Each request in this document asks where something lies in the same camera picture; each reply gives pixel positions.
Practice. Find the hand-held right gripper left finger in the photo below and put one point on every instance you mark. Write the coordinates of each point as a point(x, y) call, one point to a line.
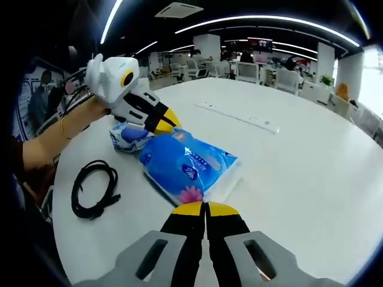
point(185, 239)

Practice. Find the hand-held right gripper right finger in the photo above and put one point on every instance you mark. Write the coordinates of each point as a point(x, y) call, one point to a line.
point(227, 239)

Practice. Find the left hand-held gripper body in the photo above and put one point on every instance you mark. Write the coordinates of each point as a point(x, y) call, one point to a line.
point(110, 80)

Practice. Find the white-blue wipes packet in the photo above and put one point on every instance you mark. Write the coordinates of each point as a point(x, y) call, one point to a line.
point(131, 137)

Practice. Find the blue tissue pack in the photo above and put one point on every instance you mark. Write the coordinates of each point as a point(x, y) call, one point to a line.
point(176, 167)

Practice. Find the group of white office chairs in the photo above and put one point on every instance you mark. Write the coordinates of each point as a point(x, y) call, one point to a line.
point(248, 71)

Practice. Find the long curved ceiling light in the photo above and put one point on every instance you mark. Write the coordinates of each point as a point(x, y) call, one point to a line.
point(110, 21)
point(269, 18)

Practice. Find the white power strip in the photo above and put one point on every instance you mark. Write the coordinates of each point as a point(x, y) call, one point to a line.
point(239, 116)

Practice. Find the ceiling air conditioner vent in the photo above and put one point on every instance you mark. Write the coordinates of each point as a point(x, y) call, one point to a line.
point(179, 9)

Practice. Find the green potted plant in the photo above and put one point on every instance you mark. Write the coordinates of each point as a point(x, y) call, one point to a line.
point(326, 80)

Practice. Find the orange bag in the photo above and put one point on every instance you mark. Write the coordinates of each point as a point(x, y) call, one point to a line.
point(343, 91)

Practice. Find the window with white blinds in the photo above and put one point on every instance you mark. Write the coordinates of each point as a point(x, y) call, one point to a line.
point(372, 86)

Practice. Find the wall screen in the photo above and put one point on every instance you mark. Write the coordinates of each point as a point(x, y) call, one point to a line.
point(260, 44)

